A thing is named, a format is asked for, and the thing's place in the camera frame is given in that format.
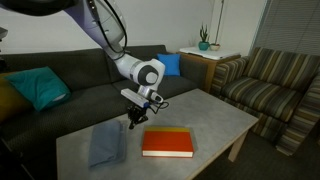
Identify striped armchair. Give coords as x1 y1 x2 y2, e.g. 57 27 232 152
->
210 47 320 156

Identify wooden side table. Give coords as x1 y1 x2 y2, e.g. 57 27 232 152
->
179 51 241 93

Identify teal plant pot with plant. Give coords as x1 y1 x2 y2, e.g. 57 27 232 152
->
198 25 209 51

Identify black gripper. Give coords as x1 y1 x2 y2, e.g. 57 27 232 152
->
128 104 148 130

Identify blue cushion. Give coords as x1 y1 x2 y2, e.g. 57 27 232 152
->
157 54 180 76

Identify white board on side table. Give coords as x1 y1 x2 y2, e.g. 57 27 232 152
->
180 47 239 60

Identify window blinds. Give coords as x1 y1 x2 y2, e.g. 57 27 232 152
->
254 0 320 55

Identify folded blue-grey towel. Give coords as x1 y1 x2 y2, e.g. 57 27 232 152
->
88 120 126 168

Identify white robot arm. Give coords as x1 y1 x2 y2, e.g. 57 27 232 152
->
0 0 165 129

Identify mustard yellow cushion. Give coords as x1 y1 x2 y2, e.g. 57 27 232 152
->
0 73 33 123

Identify orange and yellow book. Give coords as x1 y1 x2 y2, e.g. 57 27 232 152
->
142 126 194 158

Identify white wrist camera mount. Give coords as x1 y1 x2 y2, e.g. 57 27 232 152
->
121 88 149 108

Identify teal cushion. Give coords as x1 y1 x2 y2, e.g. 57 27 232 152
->
5 66 71 111

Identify dark grey patterned sofa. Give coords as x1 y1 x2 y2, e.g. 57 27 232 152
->
0 44 209 180

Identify small white plant pot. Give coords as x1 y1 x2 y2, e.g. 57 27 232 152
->
210 43 220 51

